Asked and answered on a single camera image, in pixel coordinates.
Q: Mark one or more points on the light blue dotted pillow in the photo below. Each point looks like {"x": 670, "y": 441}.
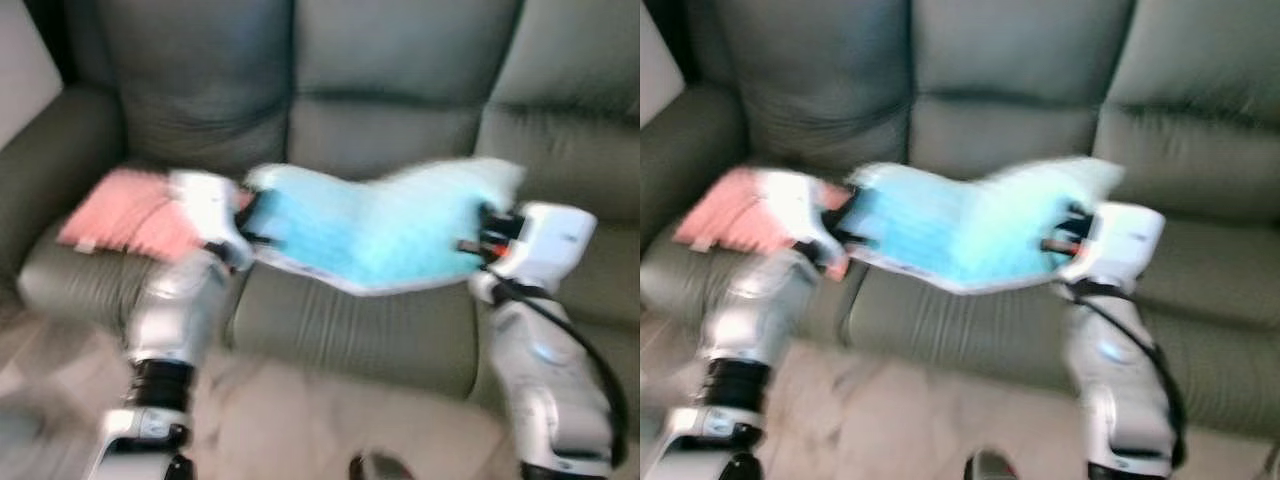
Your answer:
{"x": 385, "y": 225}
{"x": 975, "y": 225}

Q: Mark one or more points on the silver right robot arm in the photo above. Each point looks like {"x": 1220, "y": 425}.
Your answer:
{"x": 545, "y": 380}
{"x": 1115, "y": 390}

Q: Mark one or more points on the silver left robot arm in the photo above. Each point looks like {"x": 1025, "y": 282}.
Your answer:
{"x": 755, "y": 320}
{"x": 175, "y": 310}

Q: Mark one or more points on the pink pillow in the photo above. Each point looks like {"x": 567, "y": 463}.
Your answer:
{"x": 125, "y": 215}
{"x": 730, "y": 215}

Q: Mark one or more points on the dark green leather sofa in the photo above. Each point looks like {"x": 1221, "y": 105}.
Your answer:
{"x": 380, "y": 110}
{"x": 1000, "y": 110}

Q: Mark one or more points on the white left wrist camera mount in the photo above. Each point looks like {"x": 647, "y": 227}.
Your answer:
{"x": 205, "y": 210}
{"x": 805, "y": 210}

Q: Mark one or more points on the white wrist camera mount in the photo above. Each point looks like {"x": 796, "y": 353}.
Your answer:
{"x": 1130, "y": 245}
{"x": 205, "y": 210}
{"x": 805, "y": 210}
{"x": 550, "y": 245}

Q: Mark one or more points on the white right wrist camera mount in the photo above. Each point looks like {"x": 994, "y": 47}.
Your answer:
{"x": 550, "y": 245}
{"x": 1130, "y": 245}

